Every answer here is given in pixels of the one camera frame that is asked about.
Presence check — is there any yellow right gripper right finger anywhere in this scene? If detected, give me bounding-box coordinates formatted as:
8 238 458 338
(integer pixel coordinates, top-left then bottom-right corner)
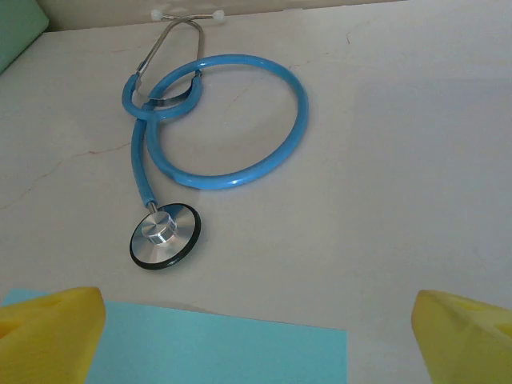
410 289 512 384

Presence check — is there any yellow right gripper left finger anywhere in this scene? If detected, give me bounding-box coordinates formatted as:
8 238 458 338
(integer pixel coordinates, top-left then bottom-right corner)
0 286 107 384

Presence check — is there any turquoise cloth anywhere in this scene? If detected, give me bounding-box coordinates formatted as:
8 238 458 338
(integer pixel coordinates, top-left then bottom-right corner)
0 288 348 384

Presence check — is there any blue stethoscope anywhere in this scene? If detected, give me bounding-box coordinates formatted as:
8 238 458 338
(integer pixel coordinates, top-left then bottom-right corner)
121 8 310 272

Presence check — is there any mint green zip pouch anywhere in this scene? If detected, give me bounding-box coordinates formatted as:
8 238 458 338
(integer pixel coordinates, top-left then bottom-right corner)
0 0 50 75

